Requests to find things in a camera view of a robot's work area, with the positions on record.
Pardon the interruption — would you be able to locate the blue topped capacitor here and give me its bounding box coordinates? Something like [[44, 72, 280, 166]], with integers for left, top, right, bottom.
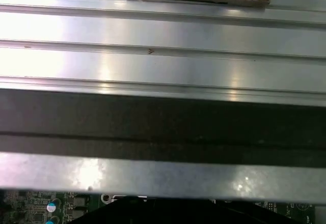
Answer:
[[47, 200, 59, 213]]

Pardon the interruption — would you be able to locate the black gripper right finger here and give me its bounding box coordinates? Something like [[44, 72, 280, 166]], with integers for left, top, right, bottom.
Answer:
[[178, 199, 281, 224]]

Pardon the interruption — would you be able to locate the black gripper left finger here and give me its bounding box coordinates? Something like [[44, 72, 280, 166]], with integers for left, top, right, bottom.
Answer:
[[72, 198, 179, 224]]

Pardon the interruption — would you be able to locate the green motherboard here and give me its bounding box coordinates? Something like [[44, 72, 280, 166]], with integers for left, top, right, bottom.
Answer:
[[0, 189, 316, 224]]

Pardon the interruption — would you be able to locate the black open PC case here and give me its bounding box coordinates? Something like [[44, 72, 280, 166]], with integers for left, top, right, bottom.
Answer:
[[0, 88, 326, 199]]

